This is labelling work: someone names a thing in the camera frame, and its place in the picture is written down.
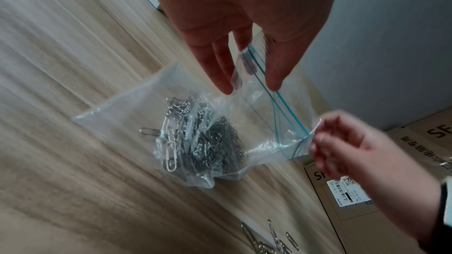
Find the person's right hand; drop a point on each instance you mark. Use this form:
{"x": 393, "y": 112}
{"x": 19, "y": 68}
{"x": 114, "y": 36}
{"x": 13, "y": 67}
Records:
{"x": 381, "y": 169}

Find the pile of silver paper clips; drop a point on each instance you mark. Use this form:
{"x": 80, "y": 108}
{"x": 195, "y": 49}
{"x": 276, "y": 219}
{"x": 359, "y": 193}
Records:
{"x": 261, "y": 246}

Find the gathered bunch of paper clips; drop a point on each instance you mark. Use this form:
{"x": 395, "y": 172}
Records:
{"x": 212, "y": 141}

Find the clear zip plastic bag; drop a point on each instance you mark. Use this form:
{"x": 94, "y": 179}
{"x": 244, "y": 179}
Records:
{"x": 123, "y": 113}

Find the white shipping label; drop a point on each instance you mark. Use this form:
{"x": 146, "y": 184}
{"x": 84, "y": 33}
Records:
{"x": 347, "y": 194}

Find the plain brown cardboard box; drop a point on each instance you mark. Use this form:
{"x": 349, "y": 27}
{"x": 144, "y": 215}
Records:
{"x": 423, "y": 120}

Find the large cardboard box round logo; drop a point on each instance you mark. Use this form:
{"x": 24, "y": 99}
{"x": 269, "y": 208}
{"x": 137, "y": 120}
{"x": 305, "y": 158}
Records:
{"x": 353, "y": 233}

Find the right marker wristband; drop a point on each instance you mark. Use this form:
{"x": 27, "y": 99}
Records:
{"x": 446, "y": 205}

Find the light wooden table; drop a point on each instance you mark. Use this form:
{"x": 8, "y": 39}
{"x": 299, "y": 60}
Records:
{"x": 53, "y": 52}

